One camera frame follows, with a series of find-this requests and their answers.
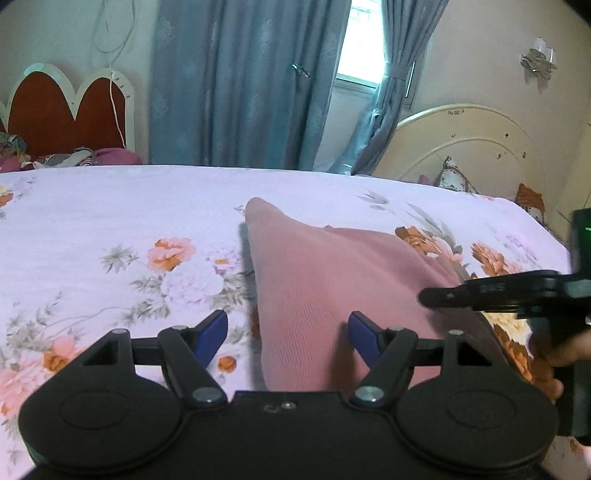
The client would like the cream arched headboard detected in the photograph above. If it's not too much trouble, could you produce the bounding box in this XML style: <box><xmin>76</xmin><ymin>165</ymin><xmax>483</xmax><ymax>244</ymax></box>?
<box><xmin>372</xmin><ymin>104</ymin><xmax>548</xmax><ymax>209</ymax></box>

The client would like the wide blue curtain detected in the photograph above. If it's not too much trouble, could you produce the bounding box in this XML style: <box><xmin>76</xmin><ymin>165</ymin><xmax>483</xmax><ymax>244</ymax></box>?
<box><xmin>150</xmin><ymin>0</ymin><xmax>354</xmax><ymax>172</ymax></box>

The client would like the window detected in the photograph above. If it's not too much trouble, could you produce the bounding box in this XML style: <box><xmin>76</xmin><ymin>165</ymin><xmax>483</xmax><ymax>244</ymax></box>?
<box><xmin>334</xmin><ymin>0</ymin><xmax>387</xmax><ymax>89</ymax></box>

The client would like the pink knit garment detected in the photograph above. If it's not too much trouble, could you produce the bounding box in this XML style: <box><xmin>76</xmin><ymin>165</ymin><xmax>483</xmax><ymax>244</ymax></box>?
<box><xmin>243</xmin><ymin>197</ymin><xmax>533</xmax><ymax>394</ymax></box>

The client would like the pile of clothes and pillows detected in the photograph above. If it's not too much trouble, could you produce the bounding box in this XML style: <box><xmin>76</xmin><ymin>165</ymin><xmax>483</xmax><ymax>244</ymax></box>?
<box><xmin>28</xmin><ymin>147</ymin><xmax>144</xmax><ymax>167</ymax></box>

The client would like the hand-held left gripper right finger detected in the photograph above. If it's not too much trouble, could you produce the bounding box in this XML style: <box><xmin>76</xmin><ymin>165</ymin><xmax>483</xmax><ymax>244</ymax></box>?
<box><xmin>347</xmin><ymin>311</ymin><xmax>493</xmax><ymax>409</ymax></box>

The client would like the wall lamp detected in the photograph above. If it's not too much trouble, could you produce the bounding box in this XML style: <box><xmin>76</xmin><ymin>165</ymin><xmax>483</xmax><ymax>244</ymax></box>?
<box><xmin>520</xmin><ymin>37</ymin><xmax>557</xmax><ymax>82</ymax></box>

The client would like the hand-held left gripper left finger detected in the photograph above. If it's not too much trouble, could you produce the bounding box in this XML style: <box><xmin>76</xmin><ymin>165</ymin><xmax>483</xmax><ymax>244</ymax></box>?
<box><xmin>83</xmin><ymin>309</ymin><xmax>230</xmax><ymax>408</ymax></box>

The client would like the white hanging cable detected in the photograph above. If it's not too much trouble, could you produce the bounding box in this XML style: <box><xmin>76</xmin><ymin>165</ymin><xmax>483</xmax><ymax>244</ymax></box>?
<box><xmin>92</xmin><ymin>0</ymin><xmax>140</xmax><ymax>147</ymax></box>

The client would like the tied blue curtain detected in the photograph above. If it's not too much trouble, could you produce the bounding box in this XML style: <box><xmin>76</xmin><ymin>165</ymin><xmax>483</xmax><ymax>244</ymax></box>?
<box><xmin>344</xmin><ymin>0</ymin><xmax>451</xmax><ymax>176</ymax></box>

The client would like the curtain tieback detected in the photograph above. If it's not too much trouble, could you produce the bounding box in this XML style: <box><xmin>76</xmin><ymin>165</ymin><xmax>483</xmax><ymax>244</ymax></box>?
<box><xmin>383</xmin><ymin>65</ymin><xmax>415</xmax><ymax>83</ymax></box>

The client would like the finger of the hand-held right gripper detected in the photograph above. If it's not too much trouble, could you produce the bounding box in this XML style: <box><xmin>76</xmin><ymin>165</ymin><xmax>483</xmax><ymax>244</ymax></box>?
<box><xmin>417</xmin><ymin>270</ymin><xmax>562</xmax><ymax>311</ymax></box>

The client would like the orange patterned pillow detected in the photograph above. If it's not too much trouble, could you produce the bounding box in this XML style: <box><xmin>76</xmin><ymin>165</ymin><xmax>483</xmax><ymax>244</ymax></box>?
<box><xmin>514</xmin><ymin>183</ymin><xmax>546</xmax><ymax>223</ymax></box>

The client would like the floral bed sheet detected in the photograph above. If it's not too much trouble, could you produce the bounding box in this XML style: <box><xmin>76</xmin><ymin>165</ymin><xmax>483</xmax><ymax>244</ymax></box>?
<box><xmin>0</xmin><ymin>165</ymin><xmax>591</xmax><ymax>480</ymax></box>

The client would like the red scalloped headboard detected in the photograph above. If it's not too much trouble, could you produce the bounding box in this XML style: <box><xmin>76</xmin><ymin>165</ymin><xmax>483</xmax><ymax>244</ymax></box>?
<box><xmin>0</xmin><ymin>64</ymin><xmax>136</xmax><ymax>163</ymax></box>

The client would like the person's right hand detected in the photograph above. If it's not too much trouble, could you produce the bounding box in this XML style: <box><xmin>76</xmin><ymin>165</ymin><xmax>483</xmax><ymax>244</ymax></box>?
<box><xmin>529</xmin><ymin>329</ymin><xmax>589</xmax><ymax>400</ymax></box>

